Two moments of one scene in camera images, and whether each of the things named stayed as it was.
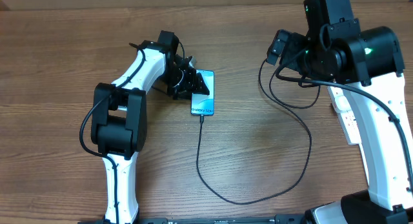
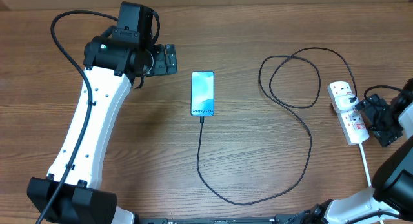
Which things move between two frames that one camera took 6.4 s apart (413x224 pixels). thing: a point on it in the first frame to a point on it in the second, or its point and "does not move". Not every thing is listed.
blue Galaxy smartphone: (202, 104) does not move
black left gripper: (192, 84) to (160, 66)
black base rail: (222, 220) does not move
